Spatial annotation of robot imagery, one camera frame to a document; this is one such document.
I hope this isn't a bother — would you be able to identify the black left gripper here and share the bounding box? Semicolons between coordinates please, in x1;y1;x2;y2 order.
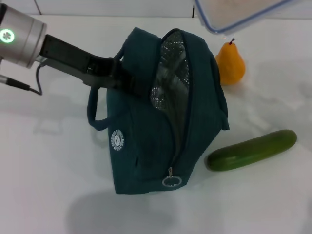
39;33;149;97

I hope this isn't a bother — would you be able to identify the left arm cable with connector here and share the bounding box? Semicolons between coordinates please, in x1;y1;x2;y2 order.
0;62;47;96

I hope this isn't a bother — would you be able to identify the orange pear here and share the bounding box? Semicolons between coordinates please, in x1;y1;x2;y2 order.
214;38;246;85

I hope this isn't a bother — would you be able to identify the dark teal insulated lunch bag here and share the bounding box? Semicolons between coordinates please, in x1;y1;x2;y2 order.
87;26;231;195

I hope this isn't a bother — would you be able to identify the clear food container blue rim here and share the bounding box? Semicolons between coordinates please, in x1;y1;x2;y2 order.
194;0;297;34

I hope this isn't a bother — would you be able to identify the green cucumber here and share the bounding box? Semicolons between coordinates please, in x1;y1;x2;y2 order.
206;129;298;172

